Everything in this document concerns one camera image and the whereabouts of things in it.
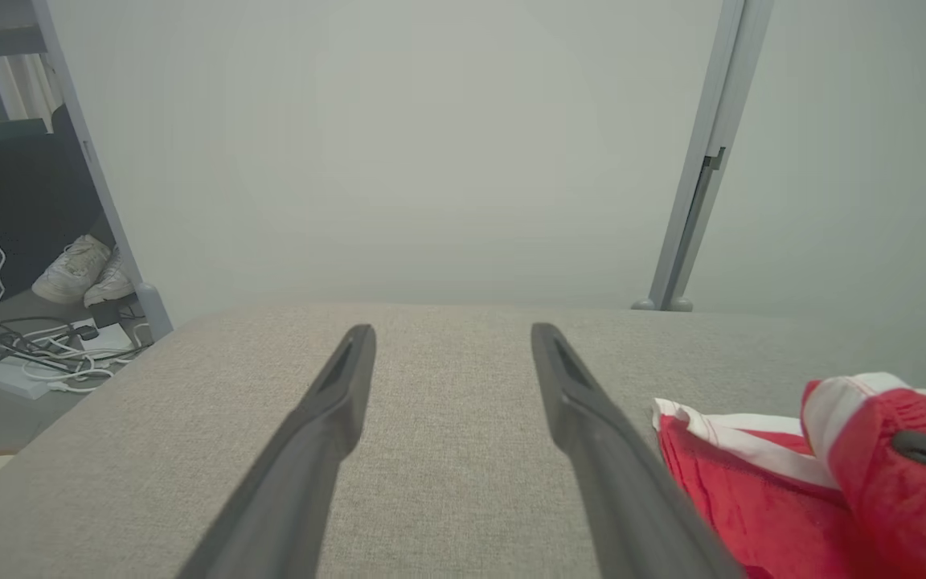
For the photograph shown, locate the red white-trimmed shorts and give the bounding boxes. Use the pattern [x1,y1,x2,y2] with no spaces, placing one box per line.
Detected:
[652,372,926,579]

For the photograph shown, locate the white curtain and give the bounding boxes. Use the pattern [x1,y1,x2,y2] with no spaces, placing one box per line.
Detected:
[0,55,58,129]

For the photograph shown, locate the white power strip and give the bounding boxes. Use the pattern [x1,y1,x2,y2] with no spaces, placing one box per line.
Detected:
[0,318,136,400]

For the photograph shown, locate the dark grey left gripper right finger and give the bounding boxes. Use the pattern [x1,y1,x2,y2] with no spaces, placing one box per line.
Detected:
[531,322,745,579]

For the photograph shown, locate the grey single-foot partition post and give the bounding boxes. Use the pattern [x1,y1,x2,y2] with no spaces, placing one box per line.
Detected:
[29,0,174,340]

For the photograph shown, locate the white sneaker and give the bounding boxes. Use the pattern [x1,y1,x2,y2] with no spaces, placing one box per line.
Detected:
[31,235,113,305]
[84,248,137,309]

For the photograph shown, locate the grey double-foot partition post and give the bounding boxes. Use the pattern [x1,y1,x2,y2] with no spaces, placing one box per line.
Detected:
[632,0,775,313]

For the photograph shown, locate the black power adapter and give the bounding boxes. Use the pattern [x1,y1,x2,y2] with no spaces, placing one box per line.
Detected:
[69,299,122,343]

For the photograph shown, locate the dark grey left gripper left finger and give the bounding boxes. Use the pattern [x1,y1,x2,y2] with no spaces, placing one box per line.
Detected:
[178,324,377,579]

